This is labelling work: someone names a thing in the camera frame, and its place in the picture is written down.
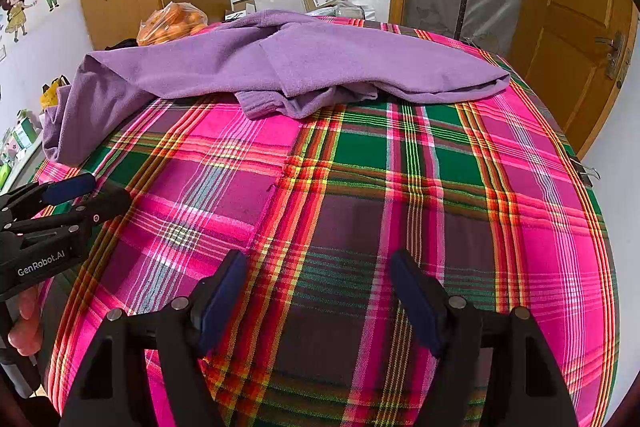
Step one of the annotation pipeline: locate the pink green plaid blanket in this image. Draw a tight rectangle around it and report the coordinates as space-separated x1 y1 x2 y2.
30 17 618 427

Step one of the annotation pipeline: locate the cartoon wall sticker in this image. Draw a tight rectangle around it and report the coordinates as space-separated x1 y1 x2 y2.
0 0 76 58

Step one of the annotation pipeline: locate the wooden door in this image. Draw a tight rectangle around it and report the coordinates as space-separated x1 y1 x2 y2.
505 0 640 158

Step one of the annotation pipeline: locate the small white box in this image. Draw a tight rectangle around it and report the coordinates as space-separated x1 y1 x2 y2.
224 0 257 22

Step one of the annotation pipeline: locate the person's left hand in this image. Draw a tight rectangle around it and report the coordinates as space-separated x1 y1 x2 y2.
7 286 45 358

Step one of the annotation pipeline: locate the yellow bag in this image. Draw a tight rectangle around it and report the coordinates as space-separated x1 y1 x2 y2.
40 76 71 110

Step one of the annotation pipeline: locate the bag of oranges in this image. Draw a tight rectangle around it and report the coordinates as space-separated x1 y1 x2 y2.
136 2 209 46

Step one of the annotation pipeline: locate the purple sweater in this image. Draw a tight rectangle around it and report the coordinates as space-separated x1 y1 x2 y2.
41 9 512 165

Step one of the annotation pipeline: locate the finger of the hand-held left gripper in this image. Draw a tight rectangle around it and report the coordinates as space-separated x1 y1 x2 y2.
0 189 132 235
0 173 97 218

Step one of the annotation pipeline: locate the grey plastic parcel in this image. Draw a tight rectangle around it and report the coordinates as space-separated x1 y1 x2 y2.
305 4 376 18

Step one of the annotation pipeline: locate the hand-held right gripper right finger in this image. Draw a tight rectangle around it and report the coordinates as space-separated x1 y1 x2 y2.
389 248 581 427

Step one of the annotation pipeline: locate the green white carton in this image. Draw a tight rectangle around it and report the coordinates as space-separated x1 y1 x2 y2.
10 109 41 152

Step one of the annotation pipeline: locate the metal door handle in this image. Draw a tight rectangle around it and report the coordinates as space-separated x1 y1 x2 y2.
595 32 632 80

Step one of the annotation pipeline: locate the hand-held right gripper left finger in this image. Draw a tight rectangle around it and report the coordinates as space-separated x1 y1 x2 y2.
60 249 249 427

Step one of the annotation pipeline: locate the black binder clip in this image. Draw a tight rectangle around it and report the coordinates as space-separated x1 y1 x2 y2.
575 157 601 182

